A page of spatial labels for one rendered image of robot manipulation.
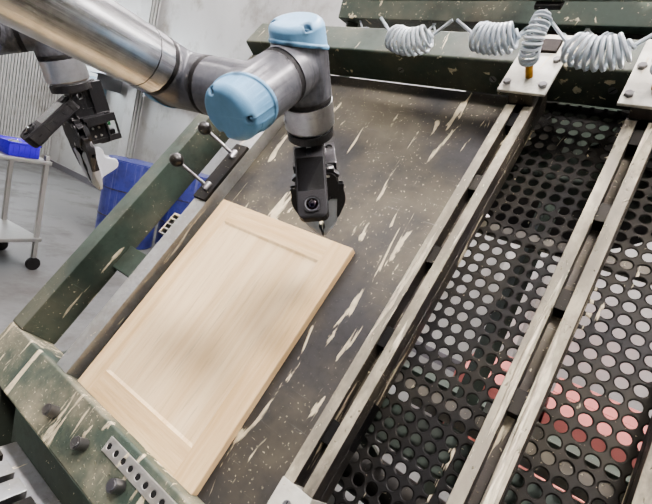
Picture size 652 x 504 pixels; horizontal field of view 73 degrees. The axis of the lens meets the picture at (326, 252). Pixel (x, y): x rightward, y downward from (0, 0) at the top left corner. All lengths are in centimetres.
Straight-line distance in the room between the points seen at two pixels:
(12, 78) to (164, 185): 995
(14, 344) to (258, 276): 67
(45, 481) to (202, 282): 52
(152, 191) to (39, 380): 58
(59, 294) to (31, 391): 28
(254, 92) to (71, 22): 19
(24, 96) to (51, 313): 1010
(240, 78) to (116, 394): 79
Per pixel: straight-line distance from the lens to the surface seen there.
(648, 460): 75
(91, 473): 105
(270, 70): 57
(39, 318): 142
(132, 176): 548
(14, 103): 1135
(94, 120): 100
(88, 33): 55
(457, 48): 124
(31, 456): 124
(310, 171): 67
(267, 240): 108
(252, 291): 102
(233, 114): 54
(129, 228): 143
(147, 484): 95
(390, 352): 78
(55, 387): 121
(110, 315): 121
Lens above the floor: 151
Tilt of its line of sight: 11 degrees down
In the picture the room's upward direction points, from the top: 15 degrees clockwise
